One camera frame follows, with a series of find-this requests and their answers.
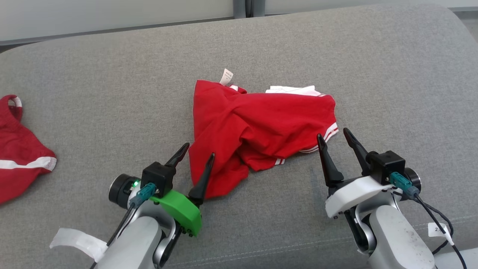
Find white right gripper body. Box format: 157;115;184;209
325;176;396;219

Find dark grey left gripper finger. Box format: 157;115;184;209
188;152;215;206
164;143;190;168

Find white label on right cable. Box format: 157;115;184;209
428;222;448;238

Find red shorts with white stripe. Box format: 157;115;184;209
0;95;57;205

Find grey partition post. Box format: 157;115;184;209
233;0;266;18

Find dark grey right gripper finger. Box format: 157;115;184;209
317;134;344;187
343;128;374;176

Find red Bulls basketball jersey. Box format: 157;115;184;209
189;68;339;199

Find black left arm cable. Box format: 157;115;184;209
90;182;157;269

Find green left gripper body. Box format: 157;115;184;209
149;189;202;236

